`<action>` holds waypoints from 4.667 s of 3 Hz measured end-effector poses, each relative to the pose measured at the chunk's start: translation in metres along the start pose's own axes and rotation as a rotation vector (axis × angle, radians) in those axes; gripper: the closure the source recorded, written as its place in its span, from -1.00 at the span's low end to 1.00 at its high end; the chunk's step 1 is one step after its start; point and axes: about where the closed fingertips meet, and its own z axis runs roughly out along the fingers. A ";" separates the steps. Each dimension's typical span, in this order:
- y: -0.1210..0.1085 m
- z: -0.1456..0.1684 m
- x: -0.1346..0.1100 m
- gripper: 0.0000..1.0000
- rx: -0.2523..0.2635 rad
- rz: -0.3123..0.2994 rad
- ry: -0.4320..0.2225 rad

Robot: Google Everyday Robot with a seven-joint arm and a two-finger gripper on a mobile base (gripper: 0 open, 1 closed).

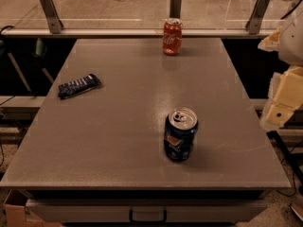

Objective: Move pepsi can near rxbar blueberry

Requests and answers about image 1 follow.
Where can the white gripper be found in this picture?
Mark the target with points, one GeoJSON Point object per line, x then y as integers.
{"type": "Point", "coordinates": [293, 43]}

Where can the blue pepsi can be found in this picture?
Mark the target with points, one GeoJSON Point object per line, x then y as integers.
{"type": "Point", "coordinates": [181, 126]}

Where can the orange soda can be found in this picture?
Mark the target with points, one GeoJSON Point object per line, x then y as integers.
{"type": "Point", "coordinates": [172, 36]}

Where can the blue rxbar wrapper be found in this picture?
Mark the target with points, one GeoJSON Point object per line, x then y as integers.
{"type": "Point", "coordinates": [78, 86]}

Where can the clear acrylic barrier panel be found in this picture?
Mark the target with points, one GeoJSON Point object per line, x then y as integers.
{"type": "Point", "coordinates": [218, 14]}

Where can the grey table drawer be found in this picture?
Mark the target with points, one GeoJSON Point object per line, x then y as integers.
{"type": "Point", "coordinates": [117, 211]}

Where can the cardboard box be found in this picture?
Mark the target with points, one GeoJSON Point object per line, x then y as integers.
{"type": "Point", "coordinates": [18, 216]}

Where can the right metal bracket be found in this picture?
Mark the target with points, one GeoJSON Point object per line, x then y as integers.
{"type": "Point", "coordinates": [254, 23]}

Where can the metal bracket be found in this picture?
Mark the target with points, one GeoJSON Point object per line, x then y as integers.
{"type": "Point", "coordinates": [175, 8]}
{"type": "Point", "coordinates": [54, 24]}
{"type": "Point", "coordinates": [254, 23]}

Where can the middle metal bracket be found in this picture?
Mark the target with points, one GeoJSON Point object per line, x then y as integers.
{"type": "Point", "coordinates": [175, 8]}

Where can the black drawer handle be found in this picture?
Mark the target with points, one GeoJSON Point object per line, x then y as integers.
{"type": "Point", "coordinates": [147, 215]}

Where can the left metal bracket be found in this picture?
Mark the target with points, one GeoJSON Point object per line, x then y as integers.
{"type": "Point", "coordinates": [54, 24]}

